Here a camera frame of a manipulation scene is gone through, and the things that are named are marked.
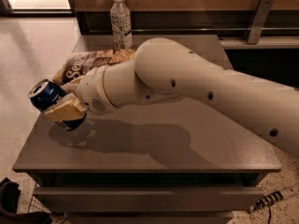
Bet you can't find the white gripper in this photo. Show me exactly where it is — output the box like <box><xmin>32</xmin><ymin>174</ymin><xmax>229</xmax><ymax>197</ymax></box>
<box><xmin>43</xmin><ymin>66</ymin><xmax>117</xmax><ymax>121</ymax></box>

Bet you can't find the blue pepsi can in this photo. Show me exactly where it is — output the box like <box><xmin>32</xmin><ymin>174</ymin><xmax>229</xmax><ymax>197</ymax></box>
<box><xmin>28</xmin><ymin>79</ymin><xmax>86</xmax><ymax>131</ymax></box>

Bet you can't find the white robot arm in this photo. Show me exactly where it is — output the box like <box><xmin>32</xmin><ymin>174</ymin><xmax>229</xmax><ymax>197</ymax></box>
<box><xmin>43</xmin><ymin>38</ymin><xmax>299</xmax><ymax>158</ymax></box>

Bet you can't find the brown yellow chip bag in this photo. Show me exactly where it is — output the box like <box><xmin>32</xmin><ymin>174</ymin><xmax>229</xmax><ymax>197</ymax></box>
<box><xmin>52</xmin><ymin>49</ymin><xmax>135</xmax><ymax>85</ymax></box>

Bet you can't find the clear plastic water bottle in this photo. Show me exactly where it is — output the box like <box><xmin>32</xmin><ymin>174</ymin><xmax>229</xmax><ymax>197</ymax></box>
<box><xmin>110</xmin><ymin>0</ymin><xmax>133</xmax><ymax>49</ymax></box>

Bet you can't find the black bag on floor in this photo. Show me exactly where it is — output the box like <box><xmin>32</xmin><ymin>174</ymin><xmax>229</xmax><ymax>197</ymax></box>
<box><xmin>0</xmin><ymin>177</ymin><xmax>52</xmax><ymax>224</ymax></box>

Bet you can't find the grey drawer cabinet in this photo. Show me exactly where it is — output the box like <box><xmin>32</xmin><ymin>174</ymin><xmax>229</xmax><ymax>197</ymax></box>
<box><xmin>12</xmin><ymin>35</ymin><xmax>282</xmax><ymax>224</ymax></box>

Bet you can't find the wire basket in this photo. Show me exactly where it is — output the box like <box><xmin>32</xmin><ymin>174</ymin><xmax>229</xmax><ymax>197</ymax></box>
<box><xmin>27</xmin><ymin>194</ymin><xmax>50</xmax><ymax>214</ymax></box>

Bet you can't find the metal shelf bracket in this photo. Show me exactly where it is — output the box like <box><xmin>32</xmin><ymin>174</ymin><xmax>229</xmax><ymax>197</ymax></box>
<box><xmin>247</xmin><ymin>0</ymin><xmax>275</xmax><ymax>45</ymax></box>

